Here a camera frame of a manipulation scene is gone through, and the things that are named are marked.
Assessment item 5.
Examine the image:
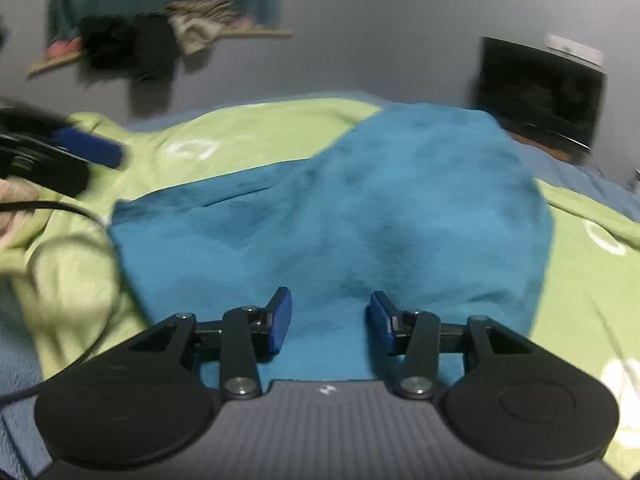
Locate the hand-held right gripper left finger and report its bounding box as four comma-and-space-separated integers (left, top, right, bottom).
127, 287, 294, 402

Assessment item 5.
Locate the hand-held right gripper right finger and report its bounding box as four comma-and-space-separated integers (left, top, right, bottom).
367, 291, 547, 402

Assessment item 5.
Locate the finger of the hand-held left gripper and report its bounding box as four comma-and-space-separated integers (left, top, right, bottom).
0, 102, 127, 170

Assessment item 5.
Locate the teal drawstring garment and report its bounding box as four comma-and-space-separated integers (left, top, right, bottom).
107, 102, 555, 382

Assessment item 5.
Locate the person's left hand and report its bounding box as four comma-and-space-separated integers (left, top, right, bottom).
0, 178, 34, 248

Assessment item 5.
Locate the black clothing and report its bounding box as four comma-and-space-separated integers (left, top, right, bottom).
79, 13, 182, 84

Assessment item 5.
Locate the green printed blanket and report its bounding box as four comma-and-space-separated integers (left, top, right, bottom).
0, 97, 640, 477

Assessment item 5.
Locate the striped beige cloth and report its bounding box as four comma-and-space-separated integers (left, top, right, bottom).
166, 0, 255, 57

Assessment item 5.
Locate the wooden television stand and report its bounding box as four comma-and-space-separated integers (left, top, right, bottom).
510, 132, 576, 162

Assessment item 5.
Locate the black television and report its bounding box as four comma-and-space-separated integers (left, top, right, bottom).
474, 36, 607, 150

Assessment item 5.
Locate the black cable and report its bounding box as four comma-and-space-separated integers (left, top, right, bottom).
0, 201, 121, 404

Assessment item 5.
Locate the wooden wall shelf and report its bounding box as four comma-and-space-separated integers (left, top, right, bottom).
26, 26, 295, 79

